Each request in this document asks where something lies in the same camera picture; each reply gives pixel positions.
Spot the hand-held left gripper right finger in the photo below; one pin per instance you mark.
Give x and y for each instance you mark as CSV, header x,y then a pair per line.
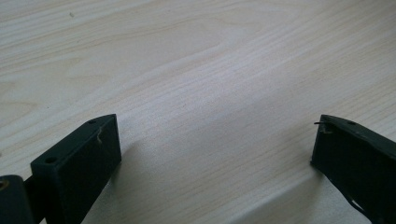
x,y
358,161

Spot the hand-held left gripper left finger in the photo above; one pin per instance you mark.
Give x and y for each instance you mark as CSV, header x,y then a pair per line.
x,y
77,168

